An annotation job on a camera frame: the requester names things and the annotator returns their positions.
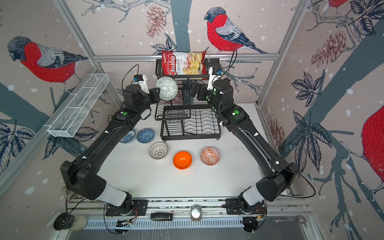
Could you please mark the black wire dish rack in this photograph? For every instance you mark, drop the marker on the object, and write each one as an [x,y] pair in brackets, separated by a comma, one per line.
[182,119]

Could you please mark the black wall shelf basket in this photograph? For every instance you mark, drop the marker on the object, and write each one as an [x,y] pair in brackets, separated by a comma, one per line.
[210,63]

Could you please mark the black round knob device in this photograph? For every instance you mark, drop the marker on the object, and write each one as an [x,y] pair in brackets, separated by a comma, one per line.
[67,221]

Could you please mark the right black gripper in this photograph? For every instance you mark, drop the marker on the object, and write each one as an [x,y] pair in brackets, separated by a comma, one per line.
[203,93]

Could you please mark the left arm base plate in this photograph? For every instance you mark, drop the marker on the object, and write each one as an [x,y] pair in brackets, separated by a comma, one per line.
[141,207]

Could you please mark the orange plastic bowl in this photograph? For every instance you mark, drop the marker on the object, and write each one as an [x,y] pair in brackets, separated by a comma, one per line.
[182,160]

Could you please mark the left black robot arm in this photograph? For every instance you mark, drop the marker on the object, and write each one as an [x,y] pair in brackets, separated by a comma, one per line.
[81,175]

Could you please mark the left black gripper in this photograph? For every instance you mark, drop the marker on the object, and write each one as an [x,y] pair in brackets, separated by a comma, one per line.
[155,94]

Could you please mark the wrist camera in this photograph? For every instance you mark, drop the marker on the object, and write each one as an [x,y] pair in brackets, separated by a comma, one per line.
[214,74]
[141,80]

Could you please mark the red white patterned bowl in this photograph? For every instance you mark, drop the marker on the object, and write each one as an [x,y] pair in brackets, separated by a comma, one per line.
[210,156]

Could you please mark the blue white rimmed bowl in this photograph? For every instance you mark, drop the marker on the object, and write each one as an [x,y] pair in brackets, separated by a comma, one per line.
[129,137]

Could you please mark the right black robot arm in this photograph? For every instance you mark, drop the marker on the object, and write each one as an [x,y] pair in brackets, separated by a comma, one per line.
[278,173]

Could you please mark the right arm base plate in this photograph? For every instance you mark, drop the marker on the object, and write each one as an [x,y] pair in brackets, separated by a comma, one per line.
[239,206]

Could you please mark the white wire wall basket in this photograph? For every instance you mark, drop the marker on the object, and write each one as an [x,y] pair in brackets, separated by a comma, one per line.
[71,118]

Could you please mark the small black box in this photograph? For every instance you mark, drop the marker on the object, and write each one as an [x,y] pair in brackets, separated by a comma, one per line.
[161,216]

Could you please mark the white brown patterned bowl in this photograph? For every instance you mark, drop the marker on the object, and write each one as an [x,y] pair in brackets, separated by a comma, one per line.
[158,150]

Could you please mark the dark blue patterned bowl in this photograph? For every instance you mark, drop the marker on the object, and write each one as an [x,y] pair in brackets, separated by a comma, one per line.
[146,135]

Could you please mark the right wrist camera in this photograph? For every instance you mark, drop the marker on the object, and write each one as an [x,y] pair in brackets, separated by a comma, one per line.
[214,74]

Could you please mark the metal spoon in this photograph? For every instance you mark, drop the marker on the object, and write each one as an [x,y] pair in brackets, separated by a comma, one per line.
[299,218]

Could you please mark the red cassava chips bag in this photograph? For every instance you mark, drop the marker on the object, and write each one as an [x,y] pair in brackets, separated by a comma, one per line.
[184,64]

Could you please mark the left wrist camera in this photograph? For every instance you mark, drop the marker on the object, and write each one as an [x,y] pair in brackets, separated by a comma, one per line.
[141,80]

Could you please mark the grey green patterned bowl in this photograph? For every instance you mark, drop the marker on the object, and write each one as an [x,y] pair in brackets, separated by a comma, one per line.
[168,88]

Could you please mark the silver round button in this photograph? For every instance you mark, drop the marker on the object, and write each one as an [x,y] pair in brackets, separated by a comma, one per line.
[196,213]

